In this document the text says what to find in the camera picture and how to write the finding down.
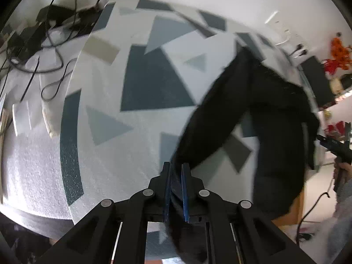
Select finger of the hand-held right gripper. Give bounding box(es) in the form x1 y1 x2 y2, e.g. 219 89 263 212
316 134 334 150

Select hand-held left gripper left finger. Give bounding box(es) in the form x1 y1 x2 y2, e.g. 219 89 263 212
36 162 170 264

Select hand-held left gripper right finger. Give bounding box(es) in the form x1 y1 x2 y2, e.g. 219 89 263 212
182 163 311 264

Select black printed top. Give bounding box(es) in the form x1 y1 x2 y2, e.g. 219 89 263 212
165 45 321 264

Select person's right forearm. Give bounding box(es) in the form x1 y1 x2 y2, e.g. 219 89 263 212
327 173 352 260

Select person's right hand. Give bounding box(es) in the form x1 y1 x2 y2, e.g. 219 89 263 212
334 161 352 183

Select geometric patterned foam mat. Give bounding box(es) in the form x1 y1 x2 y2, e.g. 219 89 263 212
59 0 317 259

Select red ornament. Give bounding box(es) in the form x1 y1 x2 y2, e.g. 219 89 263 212
322 59 345 75

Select orange flower decoration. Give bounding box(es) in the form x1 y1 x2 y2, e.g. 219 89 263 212
329 31 352 70

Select black plug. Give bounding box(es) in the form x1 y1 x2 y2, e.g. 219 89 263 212
292 45 308 58

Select black power strip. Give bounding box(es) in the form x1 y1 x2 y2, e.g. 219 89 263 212
8 26 44 62

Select black power adapter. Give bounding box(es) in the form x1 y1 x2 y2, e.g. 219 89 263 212
37 4 73 27

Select black floor cable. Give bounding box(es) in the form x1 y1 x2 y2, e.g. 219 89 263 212
295 192 331 245

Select white charging cable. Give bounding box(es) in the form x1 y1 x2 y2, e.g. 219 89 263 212
274 29 292 46

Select white wall socket panel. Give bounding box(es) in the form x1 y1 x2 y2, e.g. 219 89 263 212
264 10 309 59

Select thin black cable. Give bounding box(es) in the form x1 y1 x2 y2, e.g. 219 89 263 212
50 0 78 37

